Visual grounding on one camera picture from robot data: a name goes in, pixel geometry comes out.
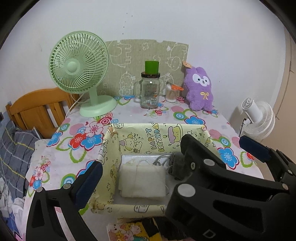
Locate grey black soft item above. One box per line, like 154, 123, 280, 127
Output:
168, 152, 192, 181

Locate colourful snack packet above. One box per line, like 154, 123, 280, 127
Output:
106, 218, 163, 241

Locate crumpled white clothes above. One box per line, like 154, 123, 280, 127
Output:
1, 177, 27, 240

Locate white standing fan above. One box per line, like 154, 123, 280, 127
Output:
240, 97, 275, 142

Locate white folded cloth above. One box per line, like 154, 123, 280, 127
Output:
118, 164, 166, 198

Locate grey plaid pillow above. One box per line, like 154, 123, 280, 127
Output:
1, 120, 41, 199

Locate floral tablecloth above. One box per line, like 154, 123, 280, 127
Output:
25, 96, 262, 240

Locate yellow cartoon fabric storage box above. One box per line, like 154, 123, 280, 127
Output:
89, 123, 219, 218

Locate wooden chair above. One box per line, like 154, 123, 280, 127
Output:
6, 87, 79, 138

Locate cotton swab container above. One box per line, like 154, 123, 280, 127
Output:
165, 81, 184, 102

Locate purple plush bunny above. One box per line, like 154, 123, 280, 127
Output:
184, 67, 214, 112

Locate glass mason jar mug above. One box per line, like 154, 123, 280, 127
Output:
133, 72, 160, 109

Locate green plastic cup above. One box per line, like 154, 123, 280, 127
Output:
144, 60, 159, 75

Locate green desk fan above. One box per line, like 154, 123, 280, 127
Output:
49, 31, 117, 118

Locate cartoon printed cardboard panel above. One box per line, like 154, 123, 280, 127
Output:
97, 39, 189, 96

